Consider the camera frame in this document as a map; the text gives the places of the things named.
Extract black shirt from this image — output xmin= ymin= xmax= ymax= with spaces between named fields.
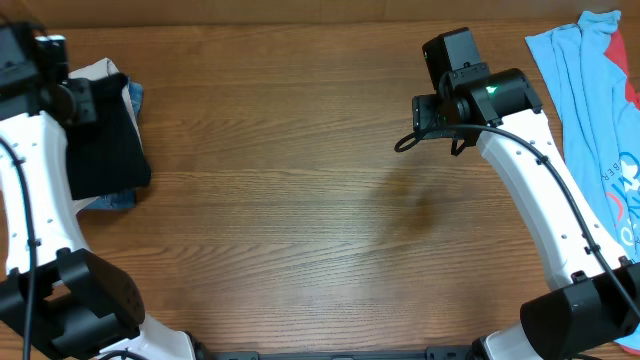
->
xmin=66 ymin=73 xmax=152 ymax=200

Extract light blue t-shirt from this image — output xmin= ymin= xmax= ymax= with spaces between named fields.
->
xmin=524 ymin=10 xmax=640 ymax=351

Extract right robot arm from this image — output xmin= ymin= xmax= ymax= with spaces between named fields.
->
xmin=397 ymin=27 xmax=639 ymax=360

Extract blue folded jeans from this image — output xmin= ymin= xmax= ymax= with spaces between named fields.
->
xmin=79 ymin=82 xmax=144 ymax=210

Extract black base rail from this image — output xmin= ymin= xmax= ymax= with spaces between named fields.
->
xmin=196 ymin=345 xmax=485 ymax=360

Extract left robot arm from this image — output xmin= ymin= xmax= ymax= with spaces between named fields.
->
xmin=1 ymin=21 xmax=209 ymax=359

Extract beige folded trousers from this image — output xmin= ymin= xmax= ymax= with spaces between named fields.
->
xmin=67 ymin=57 xmax=146 ymax=214

